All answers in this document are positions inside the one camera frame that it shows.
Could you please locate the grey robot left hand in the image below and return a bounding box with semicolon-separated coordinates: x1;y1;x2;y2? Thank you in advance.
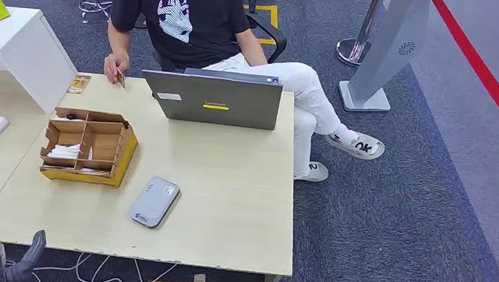
0;219;49;282

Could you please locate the grey laptop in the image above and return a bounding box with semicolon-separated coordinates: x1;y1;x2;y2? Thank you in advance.
137;63;285;132

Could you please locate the white card stack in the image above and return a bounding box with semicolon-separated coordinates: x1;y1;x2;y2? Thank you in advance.
45;141;82;161

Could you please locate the grey kiosk stand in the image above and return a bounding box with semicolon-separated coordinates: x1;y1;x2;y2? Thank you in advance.
336;0;432;118

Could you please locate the white cable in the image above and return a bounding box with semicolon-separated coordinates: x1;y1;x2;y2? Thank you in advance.
131;258;179;282
74;252;128;282

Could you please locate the seated person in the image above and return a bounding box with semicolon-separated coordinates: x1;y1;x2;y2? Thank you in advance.
95;0;399;189

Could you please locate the chrome stanchion post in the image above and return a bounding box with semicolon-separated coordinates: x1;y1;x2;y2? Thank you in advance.
335;0;386;70

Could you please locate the chrome chair base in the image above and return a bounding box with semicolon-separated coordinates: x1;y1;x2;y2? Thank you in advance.
77;0;114;26

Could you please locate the wooden compartment organiser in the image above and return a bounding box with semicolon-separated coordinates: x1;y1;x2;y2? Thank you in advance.
38;105;138;181

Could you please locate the black office chair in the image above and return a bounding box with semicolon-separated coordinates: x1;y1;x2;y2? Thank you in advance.
149;4;291;83

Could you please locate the white cabinet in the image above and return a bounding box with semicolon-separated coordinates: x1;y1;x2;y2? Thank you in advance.
0;5;84;118

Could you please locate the brown printed card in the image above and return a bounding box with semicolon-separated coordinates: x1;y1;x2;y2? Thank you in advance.
66;73;92;96

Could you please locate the autumn tree picture card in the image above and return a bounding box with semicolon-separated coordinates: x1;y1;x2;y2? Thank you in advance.
115;68;128;90

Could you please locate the person's right hand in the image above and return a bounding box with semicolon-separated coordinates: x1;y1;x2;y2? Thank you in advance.
102;52;132;86

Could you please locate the grey card reader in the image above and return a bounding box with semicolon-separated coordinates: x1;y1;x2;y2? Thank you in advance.
128;174;182;232

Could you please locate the white printed shoe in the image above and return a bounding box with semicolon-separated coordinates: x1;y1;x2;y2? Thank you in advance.
322;128;387;162
293;160;331;184

